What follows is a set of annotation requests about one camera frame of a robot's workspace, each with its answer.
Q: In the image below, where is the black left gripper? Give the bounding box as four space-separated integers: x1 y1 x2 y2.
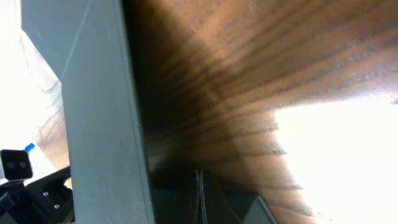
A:
1 167 75 224

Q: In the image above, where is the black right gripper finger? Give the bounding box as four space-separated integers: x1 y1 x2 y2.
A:
155 170 201 224
200 170 243 224

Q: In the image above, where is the black gift box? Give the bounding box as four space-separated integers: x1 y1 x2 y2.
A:
21 0 275 223

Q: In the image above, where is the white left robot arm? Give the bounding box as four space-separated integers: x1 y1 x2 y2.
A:
1 143 75 224

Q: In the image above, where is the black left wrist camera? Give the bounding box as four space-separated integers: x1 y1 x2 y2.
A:
1 149 33 181

